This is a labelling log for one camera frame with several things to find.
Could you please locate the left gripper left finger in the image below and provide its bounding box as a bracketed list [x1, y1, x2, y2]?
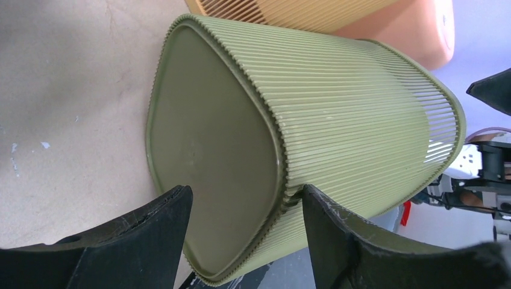
[1, 185, 193, 288]

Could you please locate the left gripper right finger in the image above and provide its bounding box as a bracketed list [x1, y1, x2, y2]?
[301, 184, 510, 288]

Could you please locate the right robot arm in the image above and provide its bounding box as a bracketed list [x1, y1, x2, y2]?
[411, 127, 510, 241]

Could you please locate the olive green mesh basket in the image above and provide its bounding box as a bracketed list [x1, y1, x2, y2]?
[146, 14, 466, 286]

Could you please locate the large orange plastic bucket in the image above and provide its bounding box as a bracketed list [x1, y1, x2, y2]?
[334, 0, 455, 70]

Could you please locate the yellow mesh basket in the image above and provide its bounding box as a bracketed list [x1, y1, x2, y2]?
[185, 0, 395, 34]

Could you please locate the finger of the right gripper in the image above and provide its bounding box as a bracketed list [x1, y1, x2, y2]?
[466, 69, 510, 116]

